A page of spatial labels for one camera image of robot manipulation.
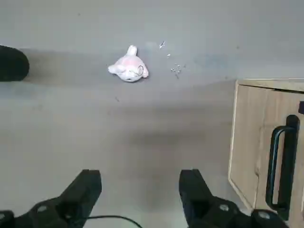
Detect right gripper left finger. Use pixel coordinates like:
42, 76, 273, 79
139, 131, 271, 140
0, 169, 103, 228

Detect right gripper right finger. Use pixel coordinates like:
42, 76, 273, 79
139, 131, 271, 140
179, 169, 289, 228

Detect light wooden box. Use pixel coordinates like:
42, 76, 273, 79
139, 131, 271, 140
228, 78, 304, 228

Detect small silver metal scraps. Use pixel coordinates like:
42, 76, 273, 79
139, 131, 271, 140
158, 39, 187, 79

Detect red tulips in black pot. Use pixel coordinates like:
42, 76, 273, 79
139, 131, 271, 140
0, 45, 30, 83

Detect thin black cable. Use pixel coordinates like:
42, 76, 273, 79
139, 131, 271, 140
87, 215, 143, 228

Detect black box handle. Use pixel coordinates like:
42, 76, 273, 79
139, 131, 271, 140
265, 114, 300, 221

